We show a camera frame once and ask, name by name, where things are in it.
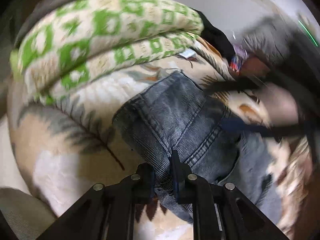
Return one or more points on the black cloth item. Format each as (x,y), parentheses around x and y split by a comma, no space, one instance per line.
(216,38)

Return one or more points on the green patterned folded blanket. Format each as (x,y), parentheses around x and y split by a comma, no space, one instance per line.
(81,41)

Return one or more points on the grey-blue denim pants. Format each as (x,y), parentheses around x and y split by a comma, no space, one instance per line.
(175,114)

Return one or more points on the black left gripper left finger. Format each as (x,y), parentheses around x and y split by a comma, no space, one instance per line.
(106,212)

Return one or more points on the colourful small packet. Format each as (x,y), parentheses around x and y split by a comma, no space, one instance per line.
(240,56)

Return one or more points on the pink headboard cushion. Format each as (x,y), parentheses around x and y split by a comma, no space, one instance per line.
(254,67)

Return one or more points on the leaf-patterned cream blanket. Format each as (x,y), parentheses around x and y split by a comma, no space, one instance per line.
(63,148)

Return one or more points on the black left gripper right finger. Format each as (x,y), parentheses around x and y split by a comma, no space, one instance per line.
(219,212)

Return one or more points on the grey pillow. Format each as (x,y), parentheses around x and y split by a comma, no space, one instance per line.
(269,39)

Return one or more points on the person's right hand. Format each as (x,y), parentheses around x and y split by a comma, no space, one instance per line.
(279,103)

